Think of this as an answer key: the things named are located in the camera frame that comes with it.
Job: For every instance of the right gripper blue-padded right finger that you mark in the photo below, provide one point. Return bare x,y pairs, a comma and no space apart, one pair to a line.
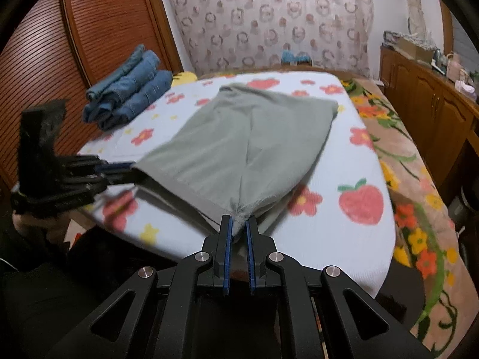
324,313

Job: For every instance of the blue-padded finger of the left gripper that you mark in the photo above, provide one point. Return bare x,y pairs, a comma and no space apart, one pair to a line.
117,167
124,178

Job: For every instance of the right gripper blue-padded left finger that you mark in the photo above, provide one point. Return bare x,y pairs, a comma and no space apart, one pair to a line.
152,314

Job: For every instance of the grey-green pants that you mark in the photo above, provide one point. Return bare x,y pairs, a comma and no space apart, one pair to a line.
243,154

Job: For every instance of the person's left hand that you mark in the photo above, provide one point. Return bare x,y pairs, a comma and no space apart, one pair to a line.
51,229

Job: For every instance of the stack of folded blue jeans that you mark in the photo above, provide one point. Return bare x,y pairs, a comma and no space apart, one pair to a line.
128,91

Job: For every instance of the wooden louvered wardrobe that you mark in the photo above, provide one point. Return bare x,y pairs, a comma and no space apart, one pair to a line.
63,47

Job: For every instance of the brown floral blanket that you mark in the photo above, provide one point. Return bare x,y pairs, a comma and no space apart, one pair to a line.
426,240

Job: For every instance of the patterned sheer curtain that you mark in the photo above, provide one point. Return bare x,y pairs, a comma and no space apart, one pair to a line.
221,35

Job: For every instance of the blue item behind bed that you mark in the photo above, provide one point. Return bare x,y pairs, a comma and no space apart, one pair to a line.
289,58

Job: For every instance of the wooden sideboard cabinet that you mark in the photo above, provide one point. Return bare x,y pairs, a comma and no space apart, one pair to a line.
437,117

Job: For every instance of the cardboard box on cabinet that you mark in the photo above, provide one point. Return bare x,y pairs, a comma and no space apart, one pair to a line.
418,51

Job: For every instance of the white tissue pack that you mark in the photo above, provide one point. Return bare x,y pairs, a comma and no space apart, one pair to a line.
466,90

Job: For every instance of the pink kettle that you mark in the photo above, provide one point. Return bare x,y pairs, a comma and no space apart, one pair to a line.
454,67

